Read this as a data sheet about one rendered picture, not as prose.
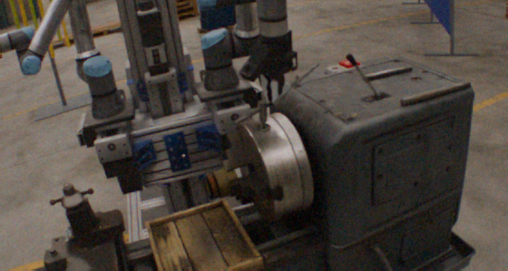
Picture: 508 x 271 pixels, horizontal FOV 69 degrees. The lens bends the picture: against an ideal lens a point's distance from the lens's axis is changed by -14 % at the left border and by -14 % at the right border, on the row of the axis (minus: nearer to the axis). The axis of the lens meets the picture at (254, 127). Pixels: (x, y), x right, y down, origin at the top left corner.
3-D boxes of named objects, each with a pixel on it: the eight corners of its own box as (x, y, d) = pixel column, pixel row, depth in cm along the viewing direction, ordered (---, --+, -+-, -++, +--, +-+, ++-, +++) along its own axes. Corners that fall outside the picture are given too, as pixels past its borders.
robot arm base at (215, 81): (201, 82, 185) (198, 62, 181) (235, 75, 188) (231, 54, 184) (207, 93, 172) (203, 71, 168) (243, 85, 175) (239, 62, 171)
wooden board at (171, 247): (227, 206, 151) (225, 197, 150) (264, 267, 120) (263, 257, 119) (147, 230, 143) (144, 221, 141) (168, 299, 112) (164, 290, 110)
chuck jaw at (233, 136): (257, 162, 132) (245, 126, 134) (260, 159, 127) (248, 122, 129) (223, 172, 129) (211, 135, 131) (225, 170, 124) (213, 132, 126)
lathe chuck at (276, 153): (262, 173, 152) (257, 97, 134) (302, 233, 128) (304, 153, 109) (239, 180, 149) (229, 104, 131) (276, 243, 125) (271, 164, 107)
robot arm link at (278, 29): (272, 24, 101) (249, 17, 106) (273, 42, 104) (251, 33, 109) (293, 16, 105) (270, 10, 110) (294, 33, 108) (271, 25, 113)
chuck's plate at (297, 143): (271, 170, 153) (267, 94, 135) (312, 228, 129) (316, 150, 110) (262, 173, 152) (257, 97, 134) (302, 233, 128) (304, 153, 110)
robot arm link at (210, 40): (203, 61, 181) (198, 31, 175) (234, 55, 182) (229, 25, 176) (204, 69, 170) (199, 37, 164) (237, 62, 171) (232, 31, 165)
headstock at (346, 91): (395, 136, 180) (395, 51, 163) (471, 185, 139) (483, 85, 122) (273, 179, 164) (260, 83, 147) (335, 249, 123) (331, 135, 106)
